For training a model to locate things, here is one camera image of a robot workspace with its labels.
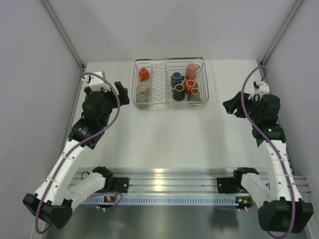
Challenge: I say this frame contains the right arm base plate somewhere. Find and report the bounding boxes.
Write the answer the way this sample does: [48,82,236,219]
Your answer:
[216,177,247,194]

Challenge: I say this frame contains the dark brown mug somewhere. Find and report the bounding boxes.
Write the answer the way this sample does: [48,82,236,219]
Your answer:
[172,84,185,102]

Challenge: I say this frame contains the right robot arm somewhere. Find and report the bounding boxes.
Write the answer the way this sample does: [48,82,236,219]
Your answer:
[222,92,314,237]

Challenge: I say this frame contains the right frame post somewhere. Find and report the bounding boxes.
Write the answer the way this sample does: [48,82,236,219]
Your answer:
[258,0,305,65]

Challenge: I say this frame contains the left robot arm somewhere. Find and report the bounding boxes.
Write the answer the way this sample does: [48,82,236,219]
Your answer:
[22,82,130,229]

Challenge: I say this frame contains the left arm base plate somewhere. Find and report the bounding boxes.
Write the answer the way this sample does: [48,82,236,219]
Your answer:
[104,177,130,193]

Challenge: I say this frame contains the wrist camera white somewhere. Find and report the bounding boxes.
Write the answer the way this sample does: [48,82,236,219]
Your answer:
[249,81,270,100]
[82,75,111,93]

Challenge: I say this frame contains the orange mug white rim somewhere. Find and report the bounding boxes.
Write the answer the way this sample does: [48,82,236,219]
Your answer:
[183,79,198,94]

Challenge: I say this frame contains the frame post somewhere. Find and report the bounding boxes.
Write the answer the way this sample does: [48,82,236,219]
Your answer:
[39,0,85,70]
[258,0,305,65]

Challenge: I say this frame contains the blue mug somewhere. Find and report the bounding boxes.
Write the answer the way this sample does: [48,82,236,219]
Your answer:
[170,72,185,88]

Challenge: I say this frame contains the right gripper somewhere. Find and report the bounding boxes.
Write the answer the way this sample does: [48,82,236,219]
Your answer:
[224,91,262,123]

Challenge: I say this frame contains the beige speckled cup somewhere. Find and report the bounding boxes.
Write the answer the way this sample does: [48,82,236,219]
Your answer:
[137,82,150,95]

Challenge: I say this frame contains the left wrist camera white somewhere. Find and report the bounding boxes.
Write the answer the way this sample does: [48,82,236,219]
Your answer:
[82,75,111,93]

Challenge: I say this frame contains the metal wire dish rack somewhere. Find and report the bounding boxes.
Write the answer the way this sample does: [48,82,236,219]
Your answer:
[132,57,209,109]

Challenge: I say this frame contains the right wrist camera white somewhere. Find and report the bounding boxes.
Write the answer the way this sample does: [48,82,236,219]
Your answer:
[249,81,270,100]

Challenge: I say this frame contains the aluminium mounting rail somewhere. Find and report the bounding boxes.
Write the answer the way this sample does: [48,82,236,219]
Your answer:
[67,167,312,196]

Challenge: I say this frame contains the mauve brown mug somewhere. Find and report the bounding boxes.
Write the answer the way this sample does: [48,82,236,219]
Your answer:
[187,88,201,102]

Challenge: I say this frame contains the beige grey cup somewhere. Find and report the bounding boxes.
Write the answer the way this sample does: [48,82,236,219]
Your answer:
[136,94,149,103]

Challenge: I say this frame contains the small orange cup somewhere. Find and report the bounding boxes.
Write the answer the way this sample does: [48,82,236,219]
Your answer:
[139,68,150,82]

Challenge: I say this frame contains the white slotted cable duct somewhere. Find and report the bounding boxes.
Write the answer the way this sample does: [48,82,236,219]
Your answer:
[82,195,239,206]

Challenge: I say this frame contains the pink mug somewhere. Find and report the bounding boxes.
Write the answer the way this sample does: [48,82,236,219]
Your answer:
[185,63,200,80]

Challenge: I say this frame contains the left frame post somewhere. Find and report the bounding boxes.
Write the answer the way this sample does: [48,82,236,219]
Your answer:
[39,0,85,70]

